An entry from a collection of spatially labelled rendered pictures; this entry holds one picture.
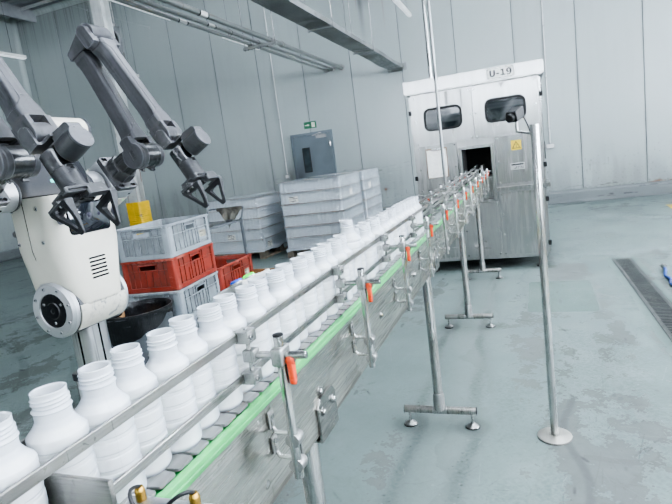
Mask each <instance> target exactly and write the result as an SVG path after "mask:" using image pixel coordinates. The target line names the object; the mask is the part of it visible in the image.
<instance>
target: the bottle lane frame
mask: <svg viewBox="0 0 672 504"><path fill-rule="evenodd" d="M438 223H439V225H434V226H433V237H431V233H430V238H431V248H432V257H433V258H434V251H436V249H437V250H438V254H439V255H440V256H439V261H440V260H441V258H442V257H443V255H444V254H445V253H446V252H445V251H444V249H439V248H437V243H436V242H437V241H438V243H439V244H438V245H439V247H440V248H442V247H445V243H444V241H443V240H438V239H436V232H437V233H438V238H439V239H441V238H444V231H443V221H442V218H441V219H440V220H439V221H438ZM416 243H417V247H412V248H411V249H410V256H411V261H408V260H407V267H408V276H409V285H410V286H411V287H412V292H411V299H412V300H413V299H414V298H415V296H416V295H417V293H418V292H419V290H420V289H421V288H422V286H423V285H424V283H425V282H426V280H427V279H428V277H429V276H430V274H429V272H428V271H423V270H421V269H420V265H419V262H420V261H421V262H422V268H423V269H429V263H428V262H427V260H421V259H420V258H419V255H418V251H419V250H420V252H421V258H428V250H427V240H426V234H425V235H424V236H423V237H422V238H421V239H420V240H419V241H417V242H416ZM393 278H395V280H396V282H395V283H396V287H398V288H399V287H405V286H404V277H403V268H402V259H401V258H400V259H399V260H398V261H397V262H396V263H394V265H393V266H392V267H391V268H389V270H388V271H386V273H385V274H383V275H382V276H381V277H380V278H379V279H381V284H373V286H372V294H373V302H369V301H368V307H369V315H370V323H371V331H372V334H374V335H375V337H376V341H375V342H374V347H375V352H378V350H379V349H380V347H381V346H382V344H383V343H384V341H385V340H386V338H387V337H388V336H389V334H390V333H391V331H392V330H393V328H394V327H395V325H396V324H397V322H398V321H399V320H400V318H401V317H402V315H403V314H404V312H405V311H406V309H407V307H406V306H405V303H398V302H397V301H395V299H394V291H396V292H397V299H398V300H399V301H405V300H406V295H405V294H404V292H403V290H397V289H395V288H393V281H392V279H393ZM351 322H353V325H354V332H355V334H356V335H357V336H365V329H364V321H363V313H362V305H361V297H360V298H358V300H357V301H356V302H354V304H353V305H352V306H350V307H349V308H348V309H347V310H346V311H345V312H344V313H343V314H342V315H340V317H339V318H338V319H337V320H335V322H334V323H333V324H332V325H330V326H329V328H328V329H327V330H326V331H323V334H322V335H321V336H320V337H317V339H316V340H315V341H314V342H313V343H312V344H310V346H309V347H308V348H307V349H306V350H303V351H307V352H308V358H307V359H296V363H295V364H296V372H297V384H296V385H293V384H291V383H290V385H291V392H292V398H293V405H294V411H295V418H296V424H297V428H300V429H301V430H302V431H303V432H304V439H303V441H302V445H303V452H304V454H305V455H307V454H308V452H309V451H310V449H311V448H312V446H313V445H314V443H315V442H316V440H317V439H318V437H319V436H320V434H319V427H318V420H317V413H316V407H317V400H318V398H319V397H320V395H322V394H323V392H324V390H325V389H326V388H327V387H328V385H329V384H331V385H332V386H333V387H334V389H335V395H336V397H337V399H336V402H337V409H338V408H339V407H340V405H341V404H342V403H343V401H344V400H345V398H346V397H347V395H348V394H349V392H350V391H351V389H352V388H353V387H354V385H355V384H356V382H357V381H358V379H359V378H360V376H361V375H362V373H363V372H364V371H365V369H366V368H367V366H368V365H369V363H368V362H367V361H366V356H358V355H357V354H356V353H353V347H352V341H353V340H354V339H355V341H356V343H357V344H356V348H357V351H358V352H359V353H367V346H366V345H365V344H364V339H356V338H355V337H354V336H351V332H350V323H351ZM258 393H259V396H258V397H257V398H256V399H255V400H254V401H252V402H251V403H248V406H247V407H246V408H245V409H244V410H243V411H242V412H241V413H240V414H235V415H236V418H235V419H234V420H233V421H232V422H231V423H230V424H229V425H228V426H226V427H222V428H223V431H222V432H220V433H219V434H218V435H217V436H216V437H215V438H214V439H213V440H207V441H208V443H209V444H208V445H207V446H206V447H205V448H204V449H203V450H202V451H201V452H200V453H199V454H198V455H190V456H192V457H193V460H192V461H191V462H190V463H189V464H187V465H186V466H185V467H184V468H183V469H182V470H181V471H178V472H174V473H175V477H174V478H173V479H172V480H171V481H170V482H169V483H168V484H167V485H166V486H165V487H164V488H163V489H161V490H153V491H155V492H156V496H154V497H160V498H169V499H172V498H173V497H174V496H175V495H177V494H179V493H180V492H182V491H185V490H197V491H198V493H199V494H200V498H201V502H203V503H211V504H273V503H274V502H275V500H276V499H277V497H278V496H279V494H280V493H281V491H282V490H283V488H284V487H285V486H286V484H287V483H288V481H289V480H290V478H291V477H292V475H293V474H294V472H292V471H291V470H290V468H289V463H290V461H291V459H282V458H279V457H278V456H277V455H276V453H275V454H273V453H272V447H271V441H270V438H271V436H272V435H273V434H274V431H273V430H272V429H271V430H269V428H268V422H267V416H266V413H267V412H268V411H269V410H270V409H271V408H272V409H273V413H274V421H275V426H276V428H277V429H278V430H287V426H286V419H285V413H284V406H283V400H282V394H281V387H280V381H279V376H278V377H277V378H276V379H275V380H274V381H273V382H271V383H269V386H268V387H267V388H266V389H265V390H264V391H263V392H258ZM286 436H287V435H285V434H277V438H278V446H279V451H280V452H281V454H289V455H291V451H290V447H288V446H287V444H286V442H285V438H286Z"/></svg>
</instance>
